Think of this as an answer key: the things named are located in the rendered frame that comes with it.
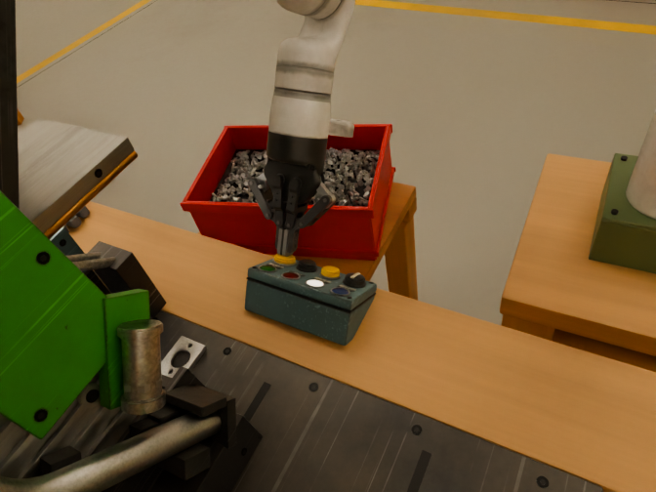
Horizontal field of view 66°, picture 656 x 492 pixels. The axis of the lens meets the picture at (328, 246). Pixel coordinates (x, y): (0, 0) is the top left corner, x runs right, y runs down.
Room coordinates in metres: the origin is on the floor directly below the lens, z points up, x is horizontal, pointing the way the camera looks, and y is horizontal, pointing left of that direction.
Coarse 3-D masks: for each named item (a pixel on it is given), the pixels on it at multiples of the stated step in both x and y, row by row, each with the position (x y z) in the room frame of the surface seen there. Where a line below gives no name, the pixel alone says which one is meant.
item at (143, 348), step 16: (144, 320) 0.29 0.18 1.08; (128, 336) 0.26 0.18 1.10; (144, 336) 0.26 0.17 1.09; (128, 352) 0.26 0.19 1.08; (144, 352) 0.25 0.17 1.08; (160, 352) 0.26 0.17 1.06; (128, 368) 0.25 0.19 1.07; (144, 368) 0.25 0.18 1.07; (160, 368) 0.25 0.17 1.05; (128, 384) 0.24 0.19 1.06; (144, 384) 0.24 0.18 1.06; (160, 384) 0.24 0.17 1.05; (128, 400) 0.23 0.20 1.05; (144, 400) 0.23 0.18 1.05; (160, 400) 0.23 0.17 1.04
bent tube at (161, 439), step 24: (144, 432) 0.22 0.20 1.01; (168, 432) 0.22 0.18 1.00; (192, 432) 0.22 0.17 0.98; (216, 432) 0.23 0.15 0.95; (96, 456) 0.19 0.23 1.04; (120, 456) 0.19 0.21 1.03; (144, 456) 0.19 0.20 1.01; (168, 456) 0.20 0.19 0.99; (0, 480) 0.16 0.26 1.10; (24, 480) 0.17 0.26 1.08; (48, 480) 0.17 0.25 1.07; (72, 480) 0.17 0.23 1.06; (96, 480) 0.17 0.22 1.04; (120, 480) 0.18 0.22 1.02
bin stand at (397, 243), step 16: (400, 192) 0.67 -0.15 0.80; (400, 208) 0.63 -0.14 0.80; (416, 208) 0.67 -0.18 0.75; (400, 224) 0.65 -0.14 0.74; (384, 240) 0.57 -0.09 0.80; (400, 240) 0.64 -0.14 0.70; (272, 256) 0.59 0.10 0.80; (400, 256) 0.65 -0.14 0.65; (368, 272) 0.51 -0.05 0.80; (400, 272) 0.65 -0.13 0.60; (416, 272) 0.67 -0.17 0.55; (400, 288) 0.65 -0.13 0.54; (416, 288) 0.67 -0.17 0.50
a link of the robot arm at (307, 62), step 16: (352, 0) 0.60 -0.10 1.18; (336, 16) 0.59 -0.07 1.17; (304, 32) 0.61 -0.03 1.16; (320, 32) 0.59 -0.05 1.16; (336, 32) 0.58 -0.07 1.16; (288, 48) 0.56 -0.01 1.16; (304, 48) 0.55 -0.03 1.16; (320, 48) 0.55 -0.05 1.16; (336, 48) 0.57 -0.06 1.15; (288, 64) 0.55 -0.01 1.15; (304, 64) 0.54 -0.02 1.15; (320, 64) 0.54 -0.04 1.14; (288, 80) 0.54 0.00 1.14; (304, 80) 0.53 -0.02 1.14; (320, 80) 0.54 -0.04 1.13
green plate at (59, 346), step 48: (0, 192) 0.32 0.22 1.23; (0, 240) 0.29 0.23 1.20; (48, 240) 0.31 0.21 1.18; (0, 288) 0.27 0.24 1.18; (48, 288) 0.28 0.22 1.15; (96, 288) 0.30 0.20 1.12; (0, 336) 0.25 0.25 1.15; (48, 336) 0.26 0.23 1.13; (96, 336) 0.27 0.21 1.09; (0, 384) 0.22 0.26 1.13; (48, 384) 0.23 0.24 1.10
